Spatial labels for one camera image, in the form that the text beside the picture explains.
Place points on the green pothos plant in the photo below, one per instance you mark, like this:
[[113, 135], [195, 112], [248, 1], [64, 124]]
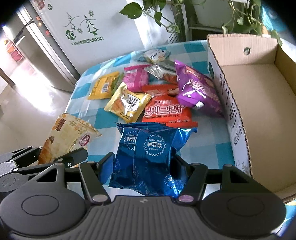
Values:
[[161, 12]]

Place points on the yellow orange snack packet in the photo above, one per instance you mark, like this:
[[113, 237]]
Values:
[[103, 88]]

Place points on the blue foil snack bag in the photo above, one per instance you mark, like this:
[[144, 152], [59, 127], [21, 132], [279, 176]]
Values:
[[144, 156]]

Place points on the purple snack bag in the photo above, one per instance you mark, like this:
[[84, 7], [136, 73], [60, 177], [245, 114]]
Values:
[[197, 91]]

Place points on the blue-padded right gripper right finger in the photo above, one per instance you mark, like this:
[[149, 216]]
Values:
[[193, 177]]

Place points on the white blue Ameria packet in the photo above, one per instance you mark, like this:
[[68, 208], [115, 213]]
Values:
[[154, 56]]

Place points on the silver foil snack bag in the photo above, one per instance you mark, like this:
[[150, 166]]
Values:
[[167, 74]]

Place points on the blue round fan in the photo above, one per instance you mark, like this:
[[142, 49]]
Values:
[[271, 19]]

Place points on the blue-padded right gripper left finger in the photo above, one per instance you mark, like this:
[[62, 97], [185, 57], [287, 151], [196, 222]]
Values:
[[94, 175]]

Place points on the blue white checkered tablecloth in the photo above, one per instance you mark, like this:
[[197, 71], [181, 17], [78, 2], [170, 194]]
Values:
[[253, 87]]

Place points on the pink snack packet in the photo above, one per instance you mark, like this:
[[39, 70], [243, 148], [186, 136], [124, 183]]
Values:
[[135, 77]]

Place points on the grey refrigerator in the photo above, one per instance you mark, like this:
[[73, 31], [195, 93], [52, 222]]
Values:
[[35, 41]]

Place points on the cream croissant snack bag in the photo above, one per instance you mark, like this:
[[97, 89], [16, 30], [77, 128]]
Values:
[[69, 133]]

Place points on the cardboard box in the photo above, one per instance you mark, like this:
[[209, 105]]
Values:
[[255, 81]]

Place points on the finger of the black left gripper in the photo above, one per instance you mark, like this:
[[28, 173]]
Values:
[[22, 157], [72, 158]]

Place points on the yellow cracker snack packet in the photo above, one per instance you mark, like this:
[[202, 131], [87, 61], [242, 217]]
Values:
[[126, 104]]

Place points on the orange red snack bag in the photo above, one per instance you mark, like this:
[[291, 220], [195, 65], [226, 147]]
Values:
[[164, 107]]

